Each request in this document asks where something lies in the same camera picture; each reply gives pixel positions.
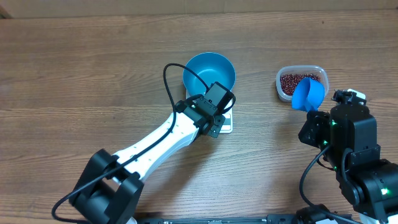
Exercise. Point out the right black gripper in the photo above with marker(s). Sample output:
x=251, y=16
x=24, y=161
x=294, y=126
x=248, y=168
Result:
x=316, y=126

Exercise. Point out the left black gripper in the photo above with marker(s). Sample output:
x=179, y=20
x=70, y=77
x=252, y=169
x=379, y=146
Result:
x=219, y=121

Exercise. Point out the blue plastic measuring scoop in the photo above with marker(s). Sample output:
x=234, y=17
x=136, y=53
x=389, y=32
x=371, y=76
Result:
x=308, y=95

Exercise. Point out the red adzuki beans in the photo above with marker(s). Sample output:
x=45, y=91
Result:
x=289, y=82

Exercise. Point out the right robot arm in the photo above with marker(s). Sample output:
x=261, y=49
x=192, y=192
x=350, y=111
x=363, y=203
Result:
x=348, y=136

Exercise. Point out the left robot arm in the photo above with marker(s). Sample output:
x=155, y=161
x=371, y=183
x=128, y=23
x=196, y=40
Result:
x=110, y=186

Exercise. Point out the white digital kitchen scale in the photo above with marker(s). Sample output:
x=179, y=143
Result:
x=226, y=121

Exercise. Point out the blue metal bowl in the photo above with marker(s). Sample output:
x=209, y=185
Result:
x=210, y=67

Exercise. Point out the clear plastic container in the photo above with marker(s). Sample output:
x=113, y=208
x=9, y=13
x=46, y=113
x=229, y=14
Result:
x=300, y=69

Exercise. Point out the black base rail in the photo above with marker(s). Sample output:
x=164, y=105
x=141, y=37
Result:
x=270, y=219

